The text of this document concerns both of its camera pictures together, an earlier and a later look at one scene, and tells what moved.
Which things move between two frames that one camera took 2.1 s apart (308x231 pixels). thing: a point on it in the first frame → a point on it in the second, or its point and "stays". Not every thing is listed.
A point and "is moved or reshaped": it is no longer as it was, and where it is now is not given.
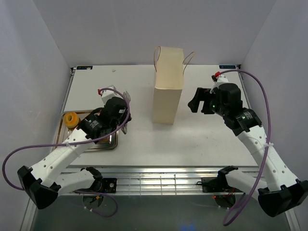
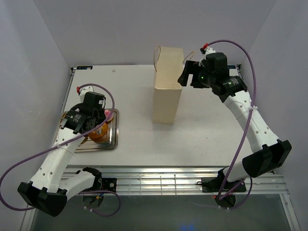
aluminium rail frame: x=147 y=180 stays
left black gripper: x=125 y=117 → x=102 y=115
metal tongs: x=124 y=128 is moved or reshaped
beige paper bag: x=170 y=66 stays
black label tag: x=89 y=67 stays
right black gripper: x=201 y=95 → x=190 y=67
